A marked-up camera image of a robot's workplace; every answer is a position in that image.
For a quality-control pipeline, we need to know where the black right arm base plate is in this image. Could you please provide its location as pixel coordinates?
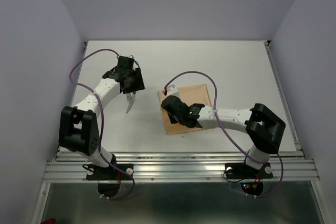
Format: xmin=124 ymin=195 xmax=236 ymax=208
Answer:
xmin=224 ymin=163 xmax=273 ymax=180

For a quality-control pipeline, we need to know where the aluminium mounting rail frame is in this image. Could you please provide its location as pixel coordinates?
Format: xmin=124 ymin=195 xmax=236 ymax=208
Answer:
xmin=31 ymin=39 xmax=331 ymax=224

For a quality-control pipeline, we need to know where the beige cloth napkin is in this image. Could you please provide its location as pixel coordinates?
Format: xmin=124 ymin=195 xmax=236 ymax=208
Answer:
xmin=161 ymin=84 xmax=212 ymax=135

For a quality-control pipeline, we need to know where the green handled fork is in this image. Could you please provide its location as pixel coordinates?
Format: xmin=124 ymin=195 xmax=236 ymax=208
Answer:
xmin=126 ymin=93 xmax=134 ymax=103

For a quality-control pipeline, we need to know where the red object at bottom edge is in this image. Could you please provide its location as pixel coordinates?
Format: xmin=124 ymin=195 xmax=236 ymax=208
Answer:
xmin=40 ymin=218 xmax=57 ymax=224

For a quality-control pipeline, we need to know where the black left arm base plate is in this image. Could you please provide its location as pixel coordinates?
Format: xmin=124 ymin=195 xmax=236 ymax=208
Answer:
xmin=82 ymin=164 xmax=133 ymax=181

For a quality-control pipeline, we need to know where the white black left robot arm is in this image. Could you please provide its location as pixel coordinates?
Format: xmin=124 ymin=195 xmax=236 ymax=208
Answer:
xmin=58 ymin=55 xmax=145 ymax=179

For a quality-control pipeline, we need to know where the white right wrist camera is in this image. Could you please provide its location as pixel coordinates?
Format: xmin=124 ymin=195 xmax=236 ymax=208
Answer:
xmin=164 ymin=84 xmax=180 ymax=99

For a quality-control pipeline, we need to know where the green handled knife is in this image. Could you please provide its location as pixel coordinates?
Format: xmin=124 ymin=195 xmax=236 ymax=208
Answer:
xmin=126 ymin=91 xmax=136 ymax=114

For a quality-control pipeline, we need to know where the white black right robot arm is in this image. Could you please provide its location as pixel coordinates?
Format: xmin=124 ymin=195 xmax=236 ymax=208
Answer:
xmin=161 ymin=95 xmax=286 ymax=177

